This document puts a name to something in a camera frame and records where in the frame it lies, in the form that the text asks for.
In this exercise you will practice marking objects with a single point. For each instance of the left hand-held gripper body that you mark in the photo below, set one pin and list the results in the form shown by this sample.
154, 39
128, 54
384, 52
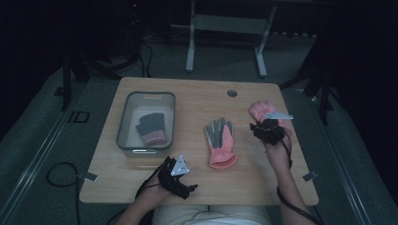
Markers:
175, 179

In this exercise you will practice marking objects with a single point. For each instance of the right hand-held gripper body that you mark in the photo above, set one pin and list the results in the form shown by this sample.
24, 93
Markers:
270, 129

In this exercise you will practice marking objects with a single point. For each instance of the pink winter glove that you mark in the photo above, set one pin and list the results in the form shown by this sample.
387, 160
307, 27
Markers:
222, 146
259, 109

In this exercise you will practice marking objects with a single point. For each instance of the grey glove with pink cuff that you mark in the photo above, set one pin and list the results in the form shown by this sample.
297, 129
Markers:
151, 128

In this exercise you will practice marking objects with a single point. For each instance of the clear plastic bin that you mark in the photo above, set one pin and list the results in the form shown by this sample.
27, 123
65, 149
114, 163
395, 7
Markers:
125, 125

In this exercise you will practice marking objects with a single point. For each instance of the person's left hand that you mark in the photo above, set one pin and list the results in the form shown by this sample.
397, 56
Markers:
153, 189

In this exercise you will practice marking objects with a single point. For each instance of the person's right hand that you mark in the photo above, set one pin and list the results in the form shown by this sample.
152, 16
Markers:
278, 154

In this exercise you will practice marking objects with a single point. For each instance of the person's light trousers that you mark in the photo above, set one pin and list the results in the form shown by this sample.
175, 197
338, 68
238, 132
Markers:
209, 215

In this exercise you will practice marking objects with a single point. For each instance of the metal table clamp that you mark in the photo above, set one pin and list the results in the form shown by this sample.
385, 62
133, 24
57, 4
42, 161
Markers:
87, 176
310, 176

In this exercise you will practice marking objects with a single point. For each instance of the black tripod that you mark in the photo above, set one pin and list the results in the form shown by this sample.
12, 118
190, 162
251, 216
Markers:
319, 84

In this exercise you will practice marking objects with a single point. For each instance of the white metal stand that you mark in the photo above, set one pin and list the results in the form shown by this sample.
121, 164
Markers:
230, 25

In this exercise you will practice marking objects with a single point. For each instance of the black stand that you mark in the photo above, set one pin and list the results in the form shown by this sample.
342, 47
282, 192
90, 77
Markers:
72, 78

